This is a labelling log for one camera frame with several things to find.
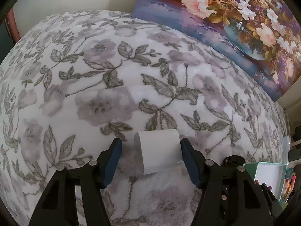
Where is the white charger cube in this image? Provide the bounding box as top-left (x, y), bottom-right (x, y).
top-left (134, 129), bottom-right (182, 174)

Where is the black toy car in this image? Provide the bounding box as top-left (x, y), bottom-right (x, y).
top-left (221, 155), bottom-right (245, 167)

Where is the teal shallow box tray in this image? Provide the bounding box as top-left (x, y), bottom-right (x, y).
top-left (244, 162), bottom-right (287, 200)

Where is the colourful toys pile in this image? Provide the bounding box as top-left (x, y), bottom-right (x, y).
top-left (281, 168), bottom-right (296, 202)

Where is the black plugged power adapter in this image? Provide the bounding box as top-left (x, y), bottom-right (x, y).
top-left (288, 148), bottom-right (301, 162)

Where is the white power strip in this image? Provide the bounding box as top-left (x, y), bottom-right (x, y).
top-left (281, 136), bottom-right (290, 165)

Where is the floral grey white blanket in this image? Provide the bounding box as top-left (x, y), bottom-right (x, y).
top-left (1, 11), bottom-right (287, 225)

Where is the floral painting canvas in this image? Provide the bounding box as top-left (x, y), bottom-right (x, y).
top-left (133, 0), bottom-right (300, 101)

